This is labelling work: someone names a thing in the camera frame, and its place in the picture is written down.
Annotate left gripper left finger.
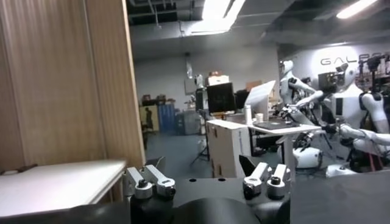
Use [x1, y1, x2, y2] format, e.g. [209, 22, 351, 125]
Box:
[123, 156, 177, 200]

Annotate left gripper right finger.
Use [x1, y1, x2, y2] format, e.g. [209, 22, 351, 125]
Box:
[239, 155, 292, 200]

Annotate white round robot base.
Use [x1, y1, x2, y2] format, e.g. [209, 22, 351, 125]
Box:
[292, 147, 324, 169]

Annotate tall white cardboard box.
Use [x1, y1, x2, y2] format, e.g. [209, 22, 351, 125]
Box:
[206, 119, 252, 179]

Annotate white standing desk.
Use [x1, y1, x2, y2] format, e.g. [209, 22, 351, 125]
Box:
[249, 123, 322, 180]

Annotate grey closed laptop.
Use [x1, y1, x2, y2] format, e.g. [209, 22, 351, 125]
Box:
[254, 121, 301, 131]

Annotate beige cabinet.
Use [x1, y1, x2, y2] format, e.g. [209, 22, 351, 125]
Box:
[139, 105, 160, 132]

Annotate white bottle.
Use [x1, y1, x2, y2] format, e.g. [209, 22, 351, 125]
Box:
[244, 104, 253, 125]

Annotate black tripod stand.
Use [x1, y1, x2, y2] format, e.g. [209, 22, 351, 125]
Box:
[190, 112, 211, 167]

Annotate blue cabinet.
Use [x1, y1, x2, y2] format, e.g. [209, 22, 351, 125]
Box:
[157, 103, 176, 133]

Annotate grey storage bin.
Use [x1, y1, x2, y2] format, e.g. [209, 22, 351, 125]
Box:
[175, 110, 202, 136]

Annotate white curved monitor back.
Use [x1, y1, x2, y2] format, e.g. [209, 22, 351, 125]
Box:
[245, 80, 277, 121]

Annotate black table cloth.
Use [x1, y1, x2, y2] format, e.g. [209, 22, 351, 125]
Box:
[0, 170, 390, 224]

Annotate white rectangular table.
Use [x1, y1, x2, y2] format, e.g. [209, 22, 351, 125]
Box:
[0, 159, 127, 219]

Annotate black monitor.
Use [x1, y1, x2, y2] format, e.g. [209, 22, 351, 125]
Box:
[207, 82, 237, 115]

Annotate white humanoid robot slim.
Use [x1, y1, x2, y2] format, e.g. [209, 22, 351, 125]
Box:
[278, 60, 317, 106]

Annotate white humanoid robot dark shoulders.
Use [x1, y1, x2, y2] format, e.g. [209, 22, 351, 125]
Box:
[286, 62, 390, 178]

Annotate wooden partition panel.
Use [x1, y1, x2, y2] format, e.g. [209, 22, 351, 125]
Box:
[0, 0, 146, 171]

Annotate ceiling light panel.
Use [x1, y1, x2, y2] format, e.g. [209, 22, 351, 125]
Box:
[336, 0, 378, 19]
[188, 0, 246, 34]

